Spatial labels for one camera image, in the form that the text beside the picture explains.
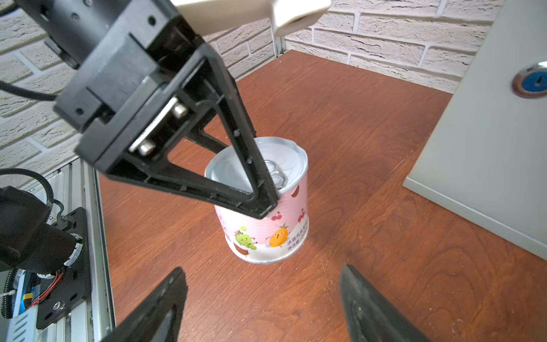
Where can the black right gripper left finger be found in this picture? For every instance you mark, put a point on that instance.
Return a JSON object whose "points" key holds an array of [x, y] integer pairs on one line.
{"points": [[159, 316]]}

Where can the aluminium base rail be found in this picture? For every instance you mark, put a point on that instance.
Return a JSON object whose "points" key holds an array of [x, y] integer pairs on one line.
{"points": [[55, 279]]}

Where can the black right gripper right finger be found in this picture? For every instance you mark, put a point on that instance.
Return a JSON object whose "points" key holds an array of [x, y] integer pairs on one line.
{"points": [[369, 315]]}

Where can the pink label can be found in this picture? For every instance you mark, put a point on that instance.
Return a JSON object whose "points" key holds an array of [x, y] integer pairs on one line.
{"points": [[283, 231]]}

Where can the grey metal cabinet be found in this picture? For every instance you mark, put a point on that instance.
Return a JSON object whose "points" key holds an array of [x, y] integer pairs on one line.
{"points": [[486, 158]]}

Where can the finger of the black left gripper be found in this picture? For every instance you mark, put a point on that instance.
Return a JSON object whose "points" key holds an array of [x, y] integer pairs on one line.
{"points": [[199, 136], [200, 104]]}

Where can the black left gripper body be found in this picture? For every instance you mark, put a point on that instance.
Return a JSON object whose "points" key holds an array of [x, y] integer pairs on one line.
{"points": [[125, 54]]}

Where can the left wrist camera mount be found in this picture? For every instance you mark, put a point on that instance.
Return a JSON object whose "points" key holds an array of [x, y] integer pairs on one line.
{"points": [[285, 16]]}

